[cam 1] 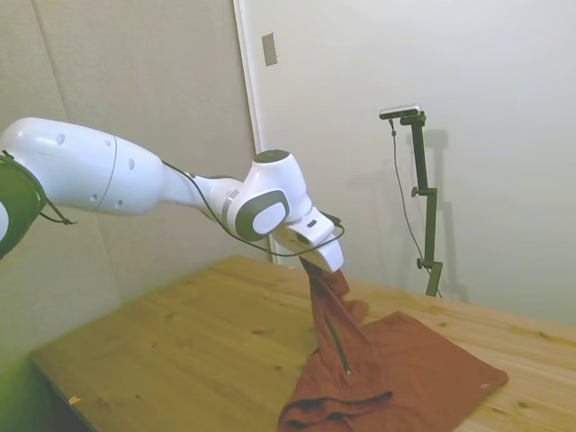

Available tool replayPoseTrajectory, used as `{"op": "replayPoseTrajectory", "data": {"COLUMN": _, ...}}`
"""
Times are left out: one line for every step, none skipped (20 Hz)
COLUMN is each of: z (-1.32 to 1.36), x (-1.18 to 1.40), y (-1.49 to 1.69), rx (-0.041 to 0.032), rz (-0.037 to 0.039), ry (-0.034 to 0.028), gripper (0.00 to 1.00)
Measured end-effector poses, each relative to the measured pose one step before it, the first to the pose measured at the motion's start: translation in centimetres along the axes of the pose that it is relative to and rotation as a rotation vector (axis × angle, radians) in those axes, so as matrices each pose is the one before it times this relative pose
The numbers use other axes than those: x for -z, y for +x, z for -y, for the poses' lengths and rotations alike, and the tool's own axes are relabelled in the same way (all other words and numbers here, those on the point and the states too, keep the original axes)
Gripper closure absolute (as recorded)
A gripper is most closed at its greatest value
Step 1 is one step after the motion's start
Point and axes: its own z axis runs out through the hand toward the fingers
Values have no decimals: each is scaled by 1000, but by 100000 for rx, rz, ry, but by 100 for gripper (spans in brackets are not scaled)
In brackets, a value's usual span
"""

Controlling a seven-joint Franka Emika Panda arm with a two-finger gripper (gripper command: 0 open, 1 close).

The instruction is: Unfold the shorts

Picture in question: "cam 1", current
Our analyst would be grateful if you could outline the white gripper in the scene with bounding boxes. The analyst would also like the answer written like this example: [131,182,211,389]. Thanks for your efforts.
[274,210,346,276]

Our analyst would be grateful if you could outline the rust red shorts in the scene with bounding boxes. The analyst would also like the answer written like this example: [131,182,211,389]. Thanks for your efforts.
[277,265,510,432]

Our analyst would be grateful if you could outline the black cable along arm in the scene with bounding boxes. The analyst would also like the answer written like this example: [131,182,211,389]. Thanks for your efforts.
[159,159,347,259]

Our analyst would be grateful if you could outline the dark green camera stand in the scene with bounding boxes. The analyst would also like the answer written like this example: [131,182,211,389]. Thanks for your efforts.
[399,112,445,298]

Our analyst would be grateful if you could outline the grey exterior camera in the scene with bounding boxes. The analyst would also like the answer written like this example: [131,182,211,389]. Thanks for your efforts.
[379,103,425,121]

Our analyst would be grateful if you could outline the white vertical wall trim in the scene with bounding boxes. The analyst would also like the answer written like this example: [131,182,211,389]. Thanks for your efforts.
[232,0,276,263]

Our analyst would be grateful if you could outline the grey wall plate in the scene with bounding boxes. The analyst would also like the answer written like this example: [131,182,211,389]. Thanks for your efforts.
[261,31,279,68]

